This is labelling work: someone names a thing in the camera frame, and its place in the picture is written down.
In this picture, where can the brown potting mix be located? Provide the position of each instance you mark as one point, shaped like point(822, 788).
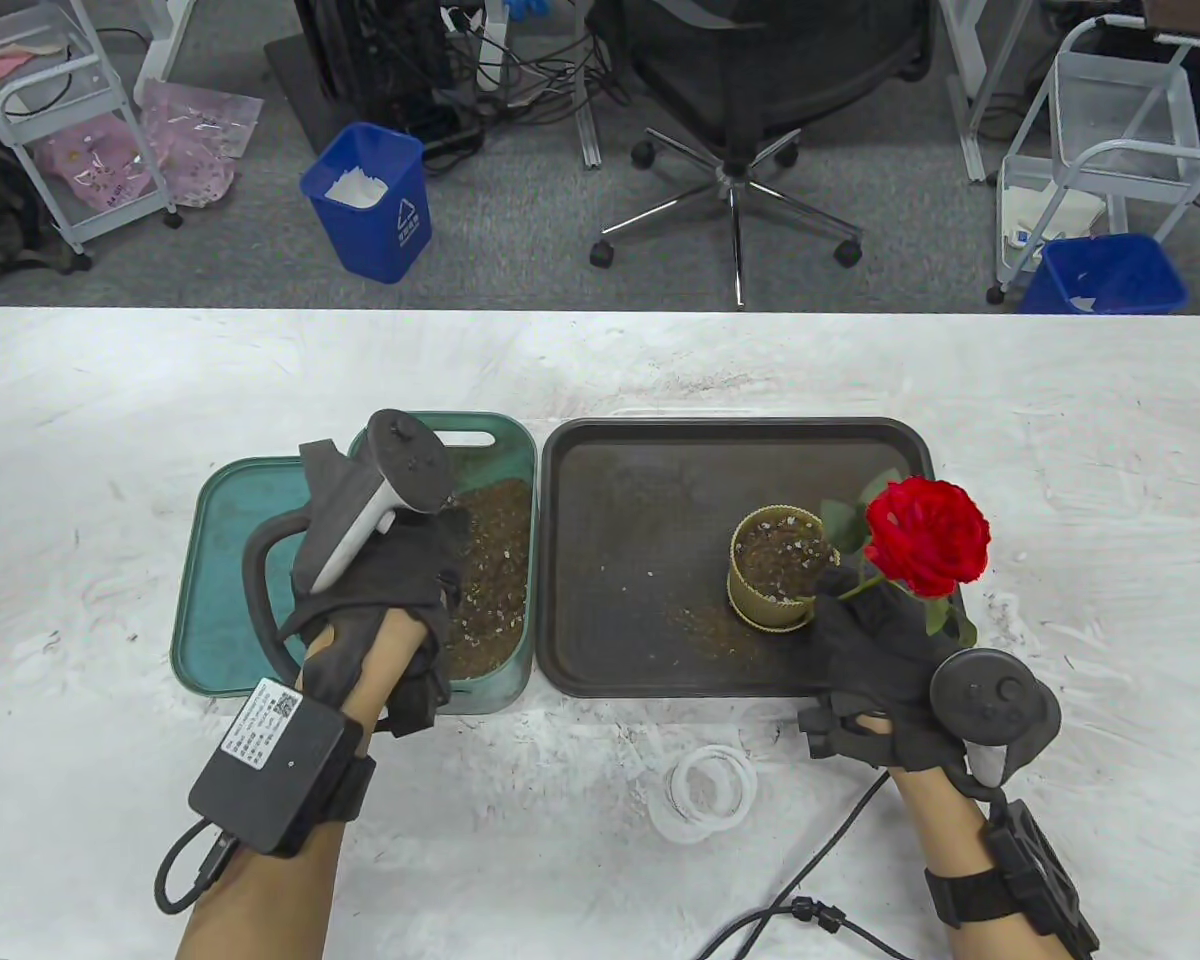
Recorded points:
point(490, 570)
point(710, 620)
point(780, 550)

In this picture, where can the white rolling cart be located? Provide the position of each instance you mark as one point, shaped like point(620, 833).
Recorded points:
point(1120, 110)
point(30, 25)

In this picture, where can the black labelled wrist box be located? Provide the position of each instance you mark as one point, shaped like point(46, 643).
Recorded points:
point(270, 770)

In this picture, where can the pink plastic bag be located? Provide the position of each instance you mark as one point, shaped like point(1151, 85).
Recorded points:
point(95, 165)
point(200, 140)

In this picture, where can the yellow ribbed flower pot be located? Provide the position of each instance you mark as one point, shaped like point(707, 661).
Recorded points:
point(770, 610)

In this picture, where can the clear round plastic piece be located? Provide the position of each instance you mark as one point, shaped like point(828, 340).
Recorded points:
point(760, 725)

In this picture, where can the aluminium rail piece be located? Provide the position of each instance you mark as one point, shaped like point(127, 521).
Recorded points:
point(590, 135)

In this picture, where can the dark grey right controller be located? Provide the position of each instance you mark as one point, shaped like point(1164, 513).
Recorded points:
point(990, 700)

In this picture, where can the plain blue waste bin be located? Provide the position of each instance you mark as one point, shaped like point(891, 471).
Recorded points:
point(1110, 275)

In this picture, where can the person's left hand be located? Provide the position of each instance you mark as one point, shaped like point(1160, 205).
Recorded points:
point(410, 570)

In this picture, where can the white desk leg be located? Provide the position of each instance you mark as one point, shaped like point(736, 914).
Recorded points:
point(975, 100)
point(165, 50)

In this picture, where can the red artificial rose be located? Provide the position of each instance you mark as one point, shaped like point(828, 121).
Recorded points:
point(925, 535)

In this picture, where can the dark brown plastic tray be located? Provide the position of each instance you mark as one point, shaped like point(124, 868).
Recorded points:
point(640, 520)

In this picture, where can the black lattice wrist mount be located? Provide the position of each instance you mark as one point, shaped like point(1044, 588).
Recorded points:
point(1045, 880)

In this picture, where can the person's right hand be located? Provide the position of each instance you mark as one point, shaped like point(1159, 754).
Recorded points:
point(880, 670)

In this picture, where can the black computer tower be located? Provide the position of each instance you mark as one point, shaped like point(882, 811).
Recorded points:
point(360, 50)

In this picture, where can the person's left forearm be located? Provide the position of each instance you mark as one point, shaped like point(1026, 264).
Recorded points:
point(260, 900)

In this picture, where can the blue bin with white symbol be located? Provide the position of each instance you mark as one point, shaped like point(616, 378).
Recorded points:
point(365, 235)

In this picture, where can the black office chair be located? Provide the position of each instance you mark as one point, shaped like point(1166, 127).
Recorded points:
point(760, 70)

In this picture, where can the white box in cart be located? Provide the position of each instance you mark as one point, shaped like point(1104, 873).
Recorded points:
point(1050, 215)

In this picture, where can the green plastic storage bin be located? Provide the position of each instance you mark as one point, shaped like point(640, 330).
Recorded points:
point(505, 450)

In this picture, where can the white power strip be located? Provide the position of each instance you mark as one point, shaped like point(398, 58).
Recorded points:
point(490, 40)

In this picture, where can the black floor mat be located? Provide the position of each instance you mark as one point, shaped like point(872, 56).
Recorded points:
point(300, 90)

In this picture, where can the teal plastic bin lid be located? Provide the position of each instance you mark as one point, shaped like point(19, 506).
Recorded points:
point(220, 560)

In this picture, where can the grey and white left controller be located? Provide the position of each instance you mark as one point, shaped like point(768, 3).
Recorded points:
point(410, 460)

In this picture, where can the person's right forearm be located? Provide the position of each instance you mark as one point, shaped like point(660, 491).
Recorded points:
point(945, 820)

